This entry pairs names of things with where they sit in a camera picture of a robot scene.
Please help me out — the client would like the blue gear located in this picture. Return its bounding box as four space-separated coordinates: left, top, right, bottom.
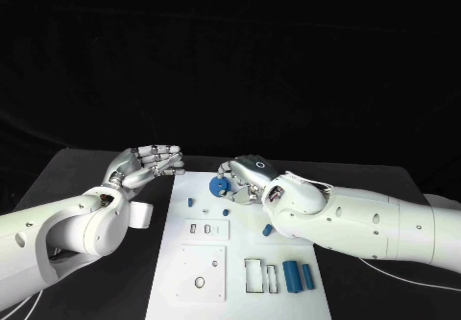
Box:
209 176 235 198

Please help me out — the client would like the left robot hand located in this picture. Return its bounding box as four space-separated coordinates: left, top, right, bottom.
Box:
101 144 186 190

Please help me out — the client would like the thick blue cylinder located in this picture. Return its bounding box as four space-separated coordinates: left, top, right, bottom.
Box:
281 260 303 294

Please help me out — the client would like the white task board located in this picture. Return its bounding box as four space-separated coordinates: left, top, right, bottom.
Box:
144 171 333 320

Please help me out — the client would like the white cable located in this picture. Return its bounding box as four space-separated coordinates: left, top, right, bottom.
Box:
0 298 28 319
25 289 45 320
356 257 461 293
285 171 334 194

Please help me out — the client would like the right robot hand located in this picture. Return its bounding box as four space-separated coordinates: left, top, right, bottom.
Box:
216 154 281 206

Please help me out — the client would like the thin blue cylinder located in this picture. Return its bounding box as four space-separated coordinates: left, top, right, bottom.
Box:
301 263 316 291

